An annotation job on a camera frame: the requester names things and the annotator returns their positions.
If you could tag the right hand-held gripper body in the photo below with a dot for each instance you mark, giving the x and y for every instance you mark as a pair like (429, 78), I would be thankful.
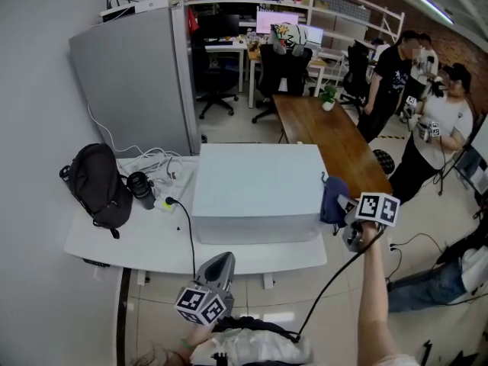
(377, 210)

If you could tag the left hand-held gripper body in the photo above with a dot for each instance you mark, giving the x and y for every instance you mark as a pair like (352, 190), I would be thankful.
(202, 305)

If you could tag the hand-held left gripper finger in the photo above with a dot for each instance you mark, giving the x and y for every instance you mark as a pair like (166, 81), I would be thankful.
(228, 277)
(206, 275)

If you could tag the dark blue cloth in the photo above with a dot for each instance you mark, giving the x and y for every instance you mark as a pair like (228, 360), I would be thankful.
(331, 200)

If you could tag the white microwave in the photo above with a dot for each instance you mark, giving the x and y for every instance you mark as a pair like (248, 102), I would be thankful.
(255, 181)

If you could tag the person's right forearm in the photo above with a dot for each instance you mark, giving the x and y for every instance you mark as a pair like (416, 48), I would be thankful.
(375, 299)

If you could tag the person's left forearm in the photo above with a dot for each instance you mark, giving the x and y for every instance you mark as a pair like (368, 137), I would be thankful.
(198, 339)

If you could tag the white floor power strip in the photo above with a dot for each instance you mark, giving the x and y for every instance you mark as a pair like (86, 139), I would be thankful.
(390, 239)

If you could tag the patterned black stool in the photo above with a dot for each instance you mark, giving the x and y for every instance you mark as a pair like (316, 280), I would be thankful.
(384, 161)

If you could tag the person's white shirt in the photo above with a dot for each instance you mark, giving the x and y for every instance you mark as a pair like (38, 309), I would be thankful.
(259, 347)

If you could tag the wooden table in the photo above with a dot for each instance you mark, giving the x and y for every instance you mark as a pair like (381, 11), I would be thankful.
(324, 128)

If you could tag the small potted plant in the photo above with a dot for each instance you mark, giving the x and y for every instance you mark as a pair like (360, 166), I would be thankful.
(328, 106)

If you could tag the wide black water bottle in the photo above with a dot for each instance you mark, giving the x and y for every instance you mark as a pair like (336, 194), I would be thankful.
(141, 189)

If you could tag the desk control panel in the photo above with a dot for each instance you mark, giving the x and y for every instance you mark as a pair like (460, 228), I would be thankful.
(95, 262)

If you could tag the white board on stand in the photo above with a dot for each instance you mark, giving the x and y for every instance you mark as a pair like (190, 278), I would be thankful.
(481, 158)

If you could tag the black office chair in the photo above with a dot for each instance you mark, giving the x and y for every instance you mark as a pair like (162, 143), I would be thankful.
(356, 71)
(282, 67)
(219, 82)

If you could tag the black backpack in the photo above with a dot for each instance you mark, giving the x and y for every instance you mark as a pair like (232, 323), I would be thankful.
(99, 185)

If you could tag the black metal stand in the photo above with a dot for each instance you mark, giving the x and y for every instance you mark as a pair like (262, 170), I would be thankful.
(426, 353)

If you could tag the pale lit monitor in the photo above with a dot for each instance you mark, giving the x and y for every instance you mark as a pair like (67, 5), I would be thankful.
(314, 34)

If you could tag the slim black flask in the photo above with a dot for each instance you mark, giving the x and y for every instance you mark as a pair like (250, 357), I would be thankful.
(65, 172)

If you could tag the patterned cushion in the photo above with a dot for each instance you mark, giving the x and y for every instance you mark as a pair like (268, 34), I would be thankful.
(289, 34)

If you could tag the pink lit monitor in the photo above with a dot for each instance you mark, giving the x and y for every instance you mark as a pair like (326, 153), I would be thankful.
(274, 21)

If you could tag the white office desk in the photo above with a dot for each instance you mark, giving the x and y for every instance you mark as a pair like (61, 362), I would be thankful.
(228, 47)

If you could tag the grey metal cabinet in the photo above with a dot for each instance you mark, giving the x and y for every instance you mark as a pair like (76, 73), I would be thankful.
(133, 82)

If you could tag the ceiling light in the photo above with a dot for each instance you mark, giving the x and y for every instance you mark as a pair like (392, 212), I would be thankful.
(436, 9)

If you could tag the dark black monitor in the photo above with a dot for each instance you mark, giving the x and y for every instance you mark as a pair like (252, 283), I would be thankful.
(219, 27)

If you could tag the white shelving rack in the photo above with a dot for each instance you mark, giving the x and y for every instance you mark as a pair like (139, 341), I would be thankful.
(228, 2)

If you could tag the red flag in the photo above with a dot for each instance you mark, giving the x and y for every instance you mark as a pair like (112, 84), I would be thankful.
(191, 21)

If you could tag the white printer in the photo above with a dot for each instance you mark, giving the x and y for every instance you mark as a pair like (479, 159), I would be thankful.
(152, 4)

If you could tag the black chest camera mount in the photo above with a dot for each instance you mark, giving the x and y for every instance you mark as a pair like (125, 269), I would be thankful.
(220, 358)

